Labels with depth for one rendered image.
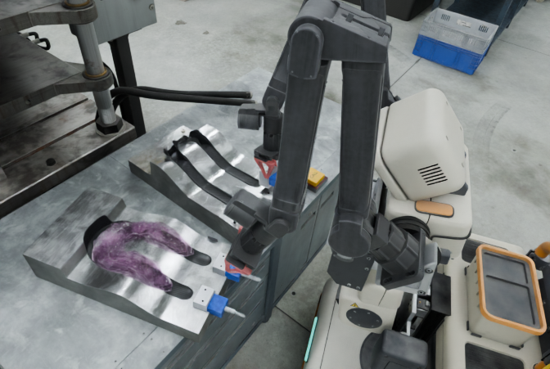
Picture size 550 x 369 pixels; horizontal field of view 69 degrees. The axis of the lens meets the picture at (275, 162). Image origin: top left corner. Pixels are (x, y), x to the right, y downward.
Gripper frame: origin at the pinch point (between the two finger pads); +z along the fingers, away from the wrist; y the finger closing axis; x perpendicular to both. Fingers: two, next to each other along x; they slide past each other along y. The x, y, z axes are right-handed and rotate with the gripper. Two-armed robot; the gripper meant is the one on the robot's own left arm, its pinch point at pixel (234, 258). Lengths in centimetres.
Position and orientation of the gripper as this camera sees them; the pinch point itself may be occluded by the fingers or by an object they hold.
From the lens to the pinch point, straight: 99.8
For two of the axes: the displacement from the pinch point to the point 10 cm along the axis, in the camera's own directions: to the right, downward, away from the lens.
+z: -5.0, 5.4, 6.8
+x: 8.2, 5.5, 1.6
